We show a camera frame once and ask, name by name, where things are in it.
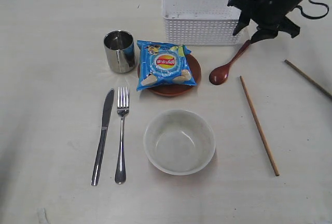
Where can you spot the brown wooden chopstick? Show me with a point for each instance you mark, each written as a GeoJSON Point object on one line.
{"type": "Point", "coordinates": [310, 80]}
{"type": "Point", "coordinates": [259, 128]}

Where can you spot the brown round wooden plate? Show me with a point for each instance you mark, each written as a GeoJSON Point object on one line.
{"type": "Point", "coordinates": [179, 89]}

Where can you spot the clear faceted glass cup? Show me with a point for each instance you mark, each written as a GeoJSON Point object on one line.
{"type": "Point", "coordinates": [119, 49]}

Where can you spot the brown wooden spoon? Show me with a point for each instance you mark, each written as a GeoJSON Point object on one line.
{"type": "Point", "coordinates": [220, 74]}

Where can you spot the blue chips snack bag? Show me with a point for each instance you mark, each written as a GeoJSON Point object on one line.
{"type": "Point", "coordinates": [163, 64]}

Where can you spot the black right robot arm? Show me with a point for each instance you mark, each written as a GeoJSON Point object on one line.
{"type": "Point", "coordinates": [270, 17]}

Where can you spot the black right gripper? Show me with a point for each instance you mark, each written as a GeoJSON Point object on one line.
{"type": "Point", "coordinates": [269, 15]}

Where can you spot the white perforated plastic basket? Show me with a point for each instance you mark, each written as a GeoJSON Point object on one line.
{"type": "Point", "coordinates": [200, 22]}

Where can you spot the white patterned ceramic bowl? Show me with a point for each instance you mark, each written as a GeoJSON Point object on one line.
{"type": "Point", "coordinates": [179, 142]}

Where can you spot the silver table knife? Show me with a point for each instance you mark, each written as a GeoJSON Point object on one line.
{"type": "Point", "coordinates": [106, 113]}

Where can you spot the silver metal fork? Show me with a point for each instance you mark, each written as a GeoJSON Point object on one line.
{"type": "Point", "coordinates": [122, 110]}

